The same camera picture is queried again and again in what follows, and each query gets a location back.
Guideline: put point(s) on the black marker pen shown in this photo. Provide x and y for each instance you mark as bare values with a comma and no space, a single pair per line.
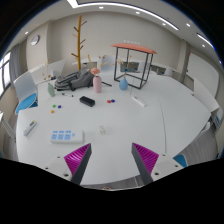
67,95

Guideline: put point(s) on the small blue disc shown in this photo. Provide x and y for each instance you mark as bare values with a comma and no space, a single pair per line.
59,106
113,100

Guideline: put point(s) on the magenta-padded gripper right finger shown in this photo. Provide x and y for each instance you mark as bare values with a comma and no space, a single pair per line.
146,159

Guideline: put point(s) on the small white desk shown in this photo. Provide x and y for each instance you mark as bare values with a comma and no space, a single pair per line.
6,125

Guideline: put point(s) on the pink vase with flowers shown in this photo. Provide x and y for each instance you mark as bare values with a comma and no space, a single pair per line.
97,85

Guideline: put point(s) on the small red disc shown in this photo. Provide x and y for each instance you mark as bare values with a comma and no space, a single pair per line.
108,101

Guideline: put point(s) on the small white charger block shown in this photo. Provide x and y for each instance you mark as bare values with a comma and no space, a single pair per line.
102,130

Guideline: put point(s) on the white chair blue seat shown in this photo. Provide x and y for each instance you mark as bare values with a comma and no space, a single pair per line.
25,86
180,160

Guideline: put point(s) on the short ceiling light strip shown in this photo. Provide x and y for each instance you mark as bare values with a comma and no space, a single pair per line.
204,40

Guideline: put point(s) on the round ceiling spotlights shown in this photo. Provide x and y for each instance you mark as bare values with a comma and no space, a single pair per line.
101,7

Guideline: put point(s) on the window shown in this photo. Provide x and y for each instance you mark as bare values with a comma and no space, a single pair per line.
4,75

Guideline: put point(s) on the round wall clock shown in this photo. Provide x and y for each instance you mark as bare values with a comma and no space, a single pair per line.
35,40

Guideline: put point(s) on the small orange disc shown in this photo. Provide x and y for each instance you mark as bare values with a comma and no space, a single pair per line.
52,111

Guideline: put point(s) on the green vase with dried stems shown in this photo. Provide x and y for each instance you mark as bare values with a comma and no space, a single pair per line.
51,90

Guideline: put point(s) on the grey backpack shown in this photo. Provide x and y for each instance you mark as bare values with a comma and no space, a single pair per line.
75,80

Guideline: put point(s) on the wooden coat rack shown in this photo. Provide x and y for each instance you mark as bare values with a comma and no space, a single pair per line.
79,40

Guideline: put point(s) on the black rectangular case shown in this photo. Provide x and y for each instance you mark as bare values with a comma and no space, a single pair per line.
87,101

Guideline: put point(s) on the blue vase with stems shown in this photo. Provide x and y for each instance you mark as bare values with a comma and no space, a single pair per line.
123,84

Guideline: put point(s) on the white remote control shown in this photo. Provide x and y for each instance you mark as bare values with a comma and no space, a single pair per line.
29,128

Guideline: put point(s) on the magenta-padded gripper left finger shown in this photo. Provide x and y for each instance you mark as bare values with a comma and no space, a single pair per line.
77,159

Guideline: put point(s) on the black-framed side table orange top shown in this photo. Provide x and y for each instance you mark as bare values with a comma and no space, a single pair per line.
133,47

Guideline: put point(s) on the grey curtain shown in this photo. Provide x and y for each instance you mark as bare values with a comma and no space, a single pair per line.
15,68

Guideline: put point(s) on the long curved ceiling light strip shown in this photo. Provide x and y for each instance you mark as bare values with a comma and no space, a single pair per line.
73,2

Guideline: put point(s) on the white wall board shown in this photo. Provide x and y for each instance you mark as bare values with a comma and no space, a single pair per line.
203,71

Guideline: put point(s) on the small green disc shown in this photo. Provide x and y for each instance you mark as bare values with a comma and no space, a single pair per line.
54,105

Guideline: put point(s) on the white rectangular bar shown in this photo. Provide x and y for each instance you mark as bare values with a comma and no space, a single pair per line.
138,101

